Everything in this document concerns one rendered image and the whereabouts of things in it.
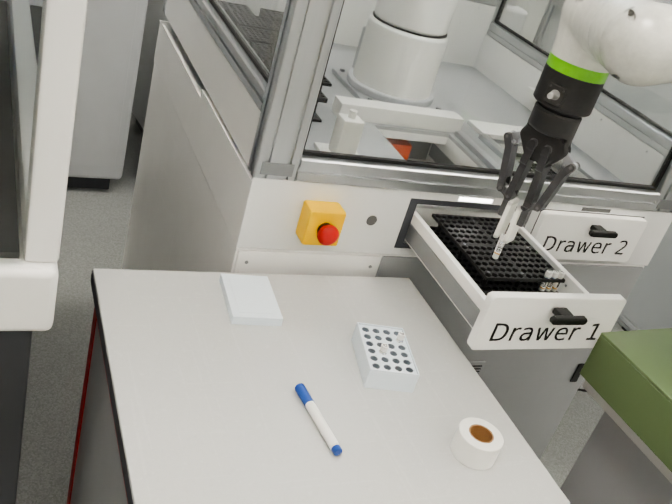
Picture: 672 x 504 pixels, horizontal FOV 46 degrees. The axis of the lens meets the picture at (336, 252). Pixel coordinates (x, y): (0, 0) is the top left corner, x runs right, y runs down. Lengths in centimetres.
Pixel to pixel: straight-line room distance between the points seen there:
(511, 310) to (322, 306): 34
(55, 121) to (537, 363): 135
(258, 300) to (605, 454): 73
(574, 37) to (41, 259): 80
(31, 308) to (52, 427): 106
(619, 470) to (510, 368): 47
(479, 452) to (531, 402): 93
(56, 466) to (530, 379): 118
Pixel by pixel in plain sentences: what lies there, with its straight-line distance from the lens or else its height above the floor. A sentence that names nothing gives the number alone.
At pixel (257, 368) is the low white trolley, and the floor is 76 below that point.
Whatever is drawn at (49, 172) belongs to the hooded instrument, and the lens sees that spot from 106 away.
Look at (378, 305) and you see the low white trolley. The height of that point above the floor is 76.
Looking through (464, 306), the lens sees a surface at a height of 85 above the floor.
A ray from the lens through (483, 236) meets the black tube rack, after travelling 155.
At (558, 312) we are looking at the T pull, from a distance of 137.
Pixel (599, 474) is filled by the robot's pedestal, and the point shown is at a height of 58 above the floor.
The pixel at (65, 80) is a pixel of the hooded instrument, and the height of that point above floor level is 117.
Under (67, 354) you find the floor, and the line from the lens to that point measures 240.
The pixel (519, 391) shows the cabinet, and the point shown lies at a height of 41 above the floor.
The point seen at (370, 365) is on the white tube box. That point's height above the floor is 80.
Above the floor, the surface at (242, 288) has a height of 78.
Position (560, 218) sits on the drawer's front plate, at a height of 92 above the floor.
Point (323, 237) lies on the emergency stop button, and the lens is 139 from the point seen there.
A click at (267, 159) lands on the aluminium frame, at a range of 137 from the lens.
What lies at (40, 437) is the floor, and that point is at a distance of 215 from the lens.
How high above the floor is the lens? 153
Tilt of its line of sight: 29 degrees down
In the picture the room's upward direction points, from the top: 17 degrees clockwise
